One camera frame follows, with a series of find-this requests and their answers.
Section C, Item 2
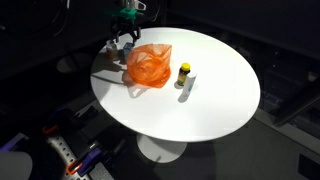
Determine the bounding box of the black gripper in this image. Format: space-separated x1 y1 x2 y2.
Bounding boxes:
111 16 142 45

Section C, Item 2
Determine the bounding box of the blue mentos container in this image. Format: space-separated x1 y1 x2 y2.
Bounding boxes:
122 42 134 63

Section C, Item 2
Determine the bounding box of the white-capped orange-label vitamin bottle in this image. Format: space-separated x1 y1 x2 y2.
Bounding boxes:
105 39 120 61

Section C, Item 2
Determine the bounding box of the orange plastic bag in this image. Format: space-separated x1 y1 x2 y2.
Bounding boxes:
125 43 173 89

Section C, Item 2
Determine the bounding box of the dark bottle with yellow cap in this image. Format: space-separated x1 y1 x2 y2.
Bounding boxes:
176 62 192 87

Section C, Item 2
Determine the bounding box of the white plastic bottle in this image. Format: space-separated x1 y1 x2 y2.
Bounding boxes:
182 72 198 97

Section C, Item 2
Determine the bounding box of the white round table base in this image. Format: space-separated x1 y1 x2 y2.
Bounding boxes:
136 133 188 164

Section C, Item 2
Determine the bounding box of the purple and orange clamp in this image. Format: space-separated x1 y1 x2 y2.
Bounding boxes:
65 146 103 177

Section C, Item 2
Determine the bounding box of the perforated metal plate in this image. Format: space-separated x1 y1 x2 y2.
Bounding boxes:
46 133 80 168

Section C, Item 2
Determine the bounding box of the white rounded cylinder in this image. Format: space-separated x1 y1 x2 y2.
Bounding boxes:
0 151 33 180

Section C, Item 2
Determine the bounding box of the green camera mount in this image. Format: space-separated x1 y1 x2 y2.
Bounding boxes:
107 7 138 20

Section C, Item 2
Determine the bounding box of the orange handled clamp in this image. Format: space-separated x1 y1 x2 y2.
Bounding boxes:
42 124 60 136

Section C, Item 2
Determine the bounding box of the purple clamp handle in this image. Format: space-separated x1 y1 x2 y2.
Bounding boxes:
0 133 30 152

